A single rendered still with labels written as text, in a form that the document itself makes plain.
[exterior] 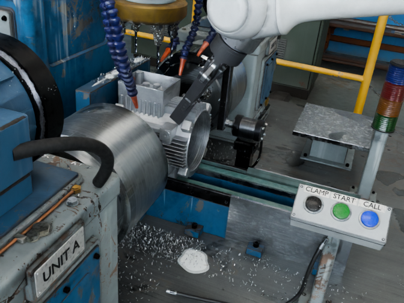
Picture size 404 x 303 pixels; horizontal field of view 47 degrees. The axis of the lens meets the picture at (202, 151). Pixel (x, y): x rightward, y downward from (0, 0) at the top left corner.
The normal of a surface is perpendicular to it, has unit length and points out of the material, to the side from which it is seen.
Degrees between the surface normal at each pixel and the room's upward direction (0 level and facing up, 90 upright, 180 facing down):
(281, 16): 95
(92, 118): 2
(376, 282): 0
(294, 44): 90
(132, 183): 66
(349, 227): 37
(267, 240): 90
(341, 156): 90
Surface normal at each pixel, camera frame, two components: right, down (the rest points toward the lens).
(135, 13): -0.20, 0.45
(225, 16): -0.53, 0.35
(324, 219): -0.14, -0.45
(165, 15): 0.50, 0.45
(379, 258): 0.08, -0.88
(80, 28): 0.93, 0.24
